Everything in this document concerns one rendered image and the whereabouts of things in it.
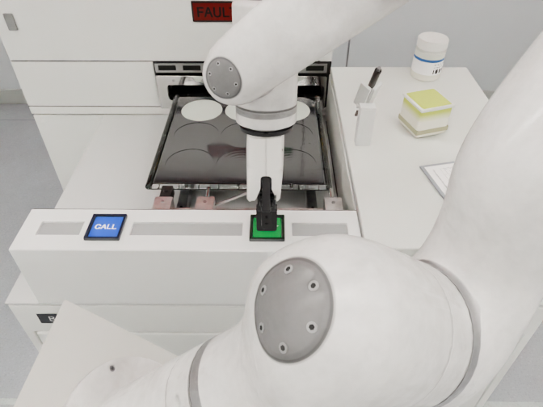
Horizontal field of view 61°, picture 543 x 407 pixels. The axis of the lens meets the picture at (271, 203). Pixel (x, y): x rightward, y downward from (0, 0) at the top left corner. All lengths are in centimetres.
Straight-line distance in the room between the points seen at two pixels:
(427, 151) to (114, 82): 81
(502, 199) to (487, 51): 276
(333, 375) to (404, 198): 57
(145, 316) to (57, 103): 72
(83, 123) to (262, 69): 96
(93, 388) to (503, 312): 45
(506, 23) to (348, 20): 256
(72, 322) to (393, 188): 55
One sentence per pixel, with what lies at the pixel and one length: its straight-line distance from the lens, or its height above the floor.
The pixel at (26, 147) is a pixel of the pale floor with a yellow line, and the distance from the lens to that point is 292.
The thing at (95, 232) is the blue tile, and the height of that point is 96.
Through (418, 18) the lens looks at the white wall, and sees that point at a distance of 287.
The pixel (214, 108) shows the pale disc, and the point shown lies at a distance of 117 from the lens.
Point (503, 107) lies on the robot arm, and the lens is 35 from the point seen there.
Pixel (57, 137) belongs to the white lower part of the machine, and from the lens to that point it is 147.
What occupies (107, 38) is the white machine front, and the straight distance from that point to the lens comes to 126.
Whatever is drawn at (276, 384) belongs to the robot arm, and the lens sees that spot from 30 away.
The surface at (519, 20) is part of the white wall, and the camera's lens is 307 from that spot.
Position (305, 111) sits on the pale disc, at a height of 90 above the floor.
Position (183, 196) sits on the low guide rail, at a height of 85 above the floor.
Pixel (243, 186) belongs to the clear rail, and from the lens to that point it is 91.
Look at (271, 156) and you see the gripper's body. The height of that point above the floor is 112.
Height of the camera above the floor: 149
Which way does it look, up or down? 42 degrees down
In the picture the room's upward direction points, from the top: straight up
